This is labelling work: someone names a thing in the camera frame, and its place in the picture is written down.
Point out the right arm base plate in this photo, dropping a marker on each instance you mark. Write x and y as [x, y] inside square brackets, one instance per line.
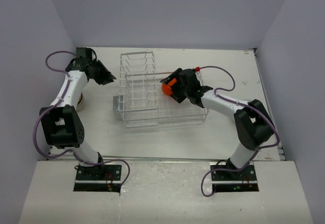
[231, 182]

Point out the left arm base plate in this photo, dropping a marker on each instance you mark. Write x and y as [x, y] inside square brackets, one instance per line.
[104, 178]

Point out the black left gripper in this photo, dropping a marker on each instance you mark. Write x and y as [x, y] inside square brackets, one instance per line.
[106, 76]

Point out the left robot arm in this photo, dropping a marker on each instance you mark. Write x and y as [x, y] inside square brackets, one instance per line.
[61, 123]

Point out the small orange bowl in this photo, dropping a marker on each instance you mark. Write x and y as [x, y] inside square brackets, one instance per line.
[167, 87]

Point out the plain beige bowl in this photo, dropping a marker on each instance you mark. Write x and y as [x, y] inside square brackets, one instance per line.
[80, 103]

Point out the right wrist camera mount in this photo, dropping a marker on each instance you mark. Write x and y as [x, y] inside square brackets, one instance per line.
[199, 75]

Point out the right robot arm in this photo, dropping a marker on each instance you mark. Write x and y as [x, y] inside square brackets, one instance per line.
[253, 124]

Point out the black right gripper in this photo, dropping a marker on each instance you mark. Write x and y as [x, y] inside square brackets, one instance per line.
[178, 96]

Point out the white wire dish rack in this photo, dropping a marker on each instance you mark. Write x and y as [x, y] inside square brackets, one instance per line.
[141, 101]

